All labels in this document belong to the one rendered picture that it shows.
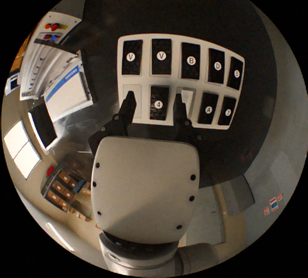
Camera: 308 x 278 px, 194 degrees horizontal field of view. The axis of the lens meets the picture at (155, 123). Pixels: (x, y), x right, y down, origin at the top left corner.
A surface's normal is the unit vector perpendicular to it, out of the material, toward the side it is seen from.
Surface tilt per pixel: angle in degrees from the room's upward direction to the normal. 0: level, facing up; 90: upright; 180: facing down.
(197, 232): 90
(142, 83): 0
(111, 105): 0
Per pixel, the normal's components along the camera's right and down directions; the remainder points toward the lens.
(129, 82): -0.07, 0.47
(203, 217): -0.21, -0.87
